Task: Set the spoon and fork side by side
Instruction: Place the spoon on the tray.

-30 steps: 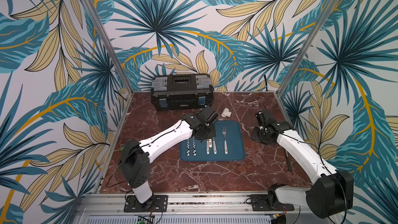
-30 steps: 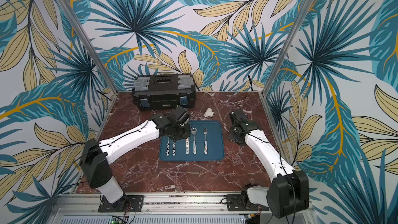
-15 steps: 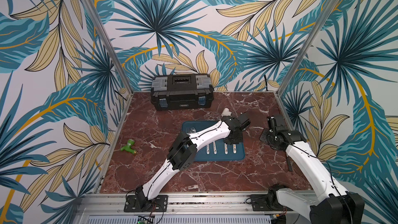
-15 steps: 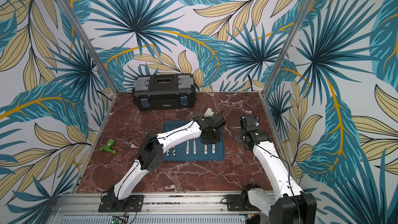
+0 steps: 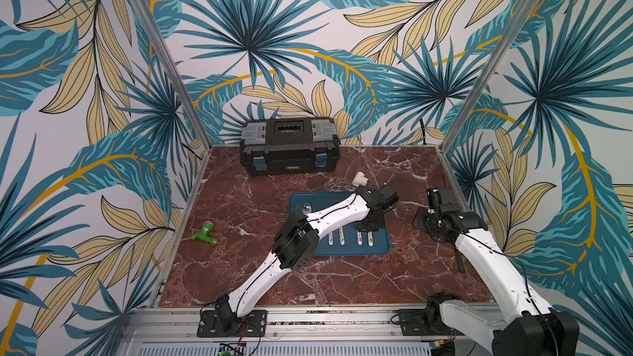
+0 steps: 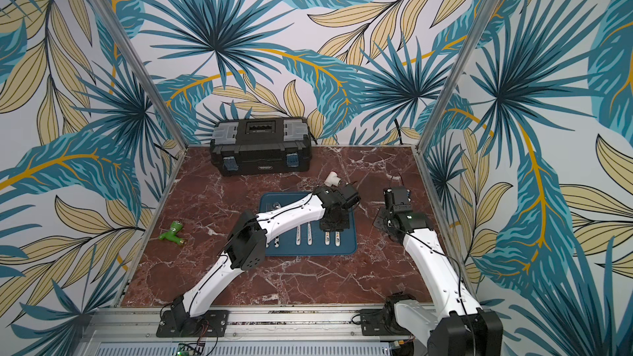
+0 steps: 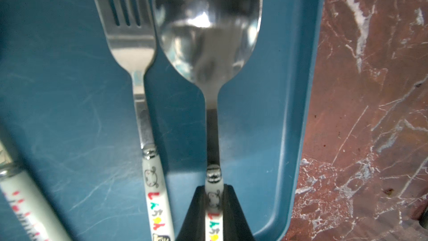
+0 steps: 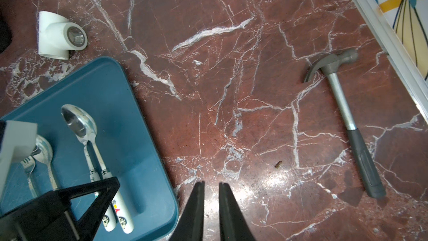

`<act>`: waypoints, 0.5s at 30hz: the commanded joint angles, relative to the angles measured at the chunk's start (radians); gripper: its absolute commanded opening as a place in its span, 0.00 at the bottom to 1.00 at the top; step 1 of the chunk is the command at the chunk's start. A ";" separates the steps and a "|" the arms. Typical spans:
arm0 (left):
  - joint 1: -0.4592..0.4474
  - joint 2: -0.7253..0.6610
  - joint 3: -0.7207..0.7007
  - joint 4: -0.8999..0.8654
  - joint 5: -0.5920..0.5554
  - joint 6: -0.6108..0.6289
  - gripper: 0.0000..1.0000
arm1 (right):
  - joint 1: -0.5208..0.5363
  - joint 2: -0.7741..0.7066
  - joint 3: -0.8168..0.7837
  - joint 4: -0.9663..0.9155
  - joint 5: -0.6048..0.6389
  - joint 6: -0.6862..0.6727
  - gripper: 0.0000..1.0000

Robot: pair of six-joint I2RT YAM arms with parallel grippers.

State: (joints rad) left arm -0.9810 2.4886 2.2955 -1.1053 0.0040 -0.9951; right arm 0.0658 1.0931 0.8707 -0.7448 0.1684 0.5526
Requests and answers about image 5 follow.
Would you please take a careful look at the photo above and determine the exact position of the cow pattern handle spoon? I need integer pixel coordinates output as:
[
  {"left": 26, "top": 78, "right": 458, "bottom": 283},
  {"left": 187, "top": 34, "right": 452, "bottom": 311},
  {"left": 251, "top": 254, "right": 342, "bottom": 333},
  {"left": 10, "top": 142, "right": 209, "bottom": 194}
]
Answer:
[{"left": 301, "top": 202, "right": 313, "bottom": 214}]

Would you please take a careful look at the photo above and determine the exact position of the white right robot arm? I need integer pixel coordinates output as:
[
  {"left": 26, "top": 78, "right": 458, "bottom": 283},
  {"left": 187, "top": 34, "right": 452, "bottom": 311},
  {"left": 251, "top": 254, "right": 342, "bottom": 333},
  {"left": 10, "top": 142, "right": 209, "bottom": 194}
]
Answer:
[{"left": 413, "top": 187, "right": 580, "bottom": 355}]

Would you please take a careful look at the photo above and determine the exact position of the aluminium front rail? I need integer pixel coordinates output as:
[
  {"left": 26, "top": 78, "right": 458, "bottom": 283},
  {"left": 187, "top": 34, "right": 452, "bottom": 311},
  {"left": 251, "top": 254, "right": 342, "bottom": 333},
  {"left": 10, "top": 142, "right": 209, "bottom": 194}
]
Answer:
[{"left": 115, "top": 301, "right": 509, "bottom": 355}]

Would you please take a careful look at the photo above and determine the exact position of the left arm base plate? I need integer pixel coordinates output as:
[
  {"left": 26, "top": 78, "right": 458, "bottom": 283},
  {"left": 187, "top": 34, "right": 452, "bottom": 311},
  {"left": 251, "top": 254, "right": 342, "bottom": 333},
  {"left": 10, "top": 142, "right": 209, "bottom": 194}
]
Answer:
[{"left": 196, "top": 310, "right": 268, "bottom": 338}]

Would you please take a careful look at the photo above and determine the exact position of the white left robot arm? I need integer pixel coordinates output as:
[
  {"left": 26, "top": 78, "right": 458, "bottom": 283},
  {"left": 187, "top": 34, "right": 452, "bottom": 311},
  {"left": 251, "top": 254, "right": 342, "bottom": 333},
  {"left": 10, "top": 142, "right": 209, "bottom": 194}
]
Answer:
[{"left": 214, "top": 185, "right": 399, "bottom": 333}]

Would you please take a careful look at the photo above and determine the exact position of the green toy drill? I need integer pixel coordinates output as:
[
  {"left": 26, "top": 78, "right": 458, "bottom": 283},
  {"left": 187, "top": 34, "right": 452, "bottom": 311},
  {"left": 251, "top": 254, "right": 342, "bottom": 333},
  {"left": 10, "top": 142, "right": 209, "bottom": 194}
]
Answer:
[{"left": 191, "top": 222, "right": 218, "bottom": 246}]

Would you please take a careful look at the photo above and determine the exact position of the white PVC tee fitting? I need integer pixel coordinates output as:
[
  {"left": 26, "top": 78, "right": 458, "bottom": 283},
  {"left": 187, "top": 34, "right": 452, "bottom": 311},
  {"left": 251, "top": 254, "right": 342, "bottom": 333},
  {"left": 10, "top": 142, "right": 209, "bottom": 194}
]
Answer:
[{"left": 352, "top": 171, "right": 369, "bottom": 187}]

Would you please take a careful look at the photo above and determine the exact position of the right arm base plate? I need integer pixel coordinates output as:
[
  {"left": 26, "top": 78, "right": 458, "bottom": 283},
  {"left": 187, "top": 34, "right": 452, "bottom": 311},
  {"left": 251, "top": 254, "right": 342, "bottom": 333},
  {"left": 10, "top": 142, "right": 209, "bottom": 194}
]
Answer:
[{"left": 392, "top": 308, "right": 462, "bottom": 338}]

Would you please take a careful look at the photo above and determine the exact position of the black plastic toolbox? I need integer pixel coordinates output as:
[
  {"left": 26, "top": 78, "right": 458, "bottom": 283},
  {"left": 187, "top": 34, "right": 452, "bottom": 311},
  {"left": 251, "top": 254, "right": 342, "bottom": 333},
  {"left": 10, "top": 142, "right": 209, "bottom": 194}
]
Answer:
[{"left": 239, "top": 117, "right": 341, "bottom": 176}]

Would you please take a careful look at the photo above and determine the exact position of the teal plastic tray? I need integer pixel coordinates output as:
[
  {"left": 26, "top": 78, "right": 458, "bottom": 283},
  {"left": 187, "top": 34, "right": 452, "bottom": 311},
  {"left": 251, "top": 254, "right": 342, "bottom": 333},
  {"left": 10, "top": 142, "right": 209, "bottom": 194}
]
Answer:
[{"left": 288, "top": 191, "right": 390, "bottom": 257}]

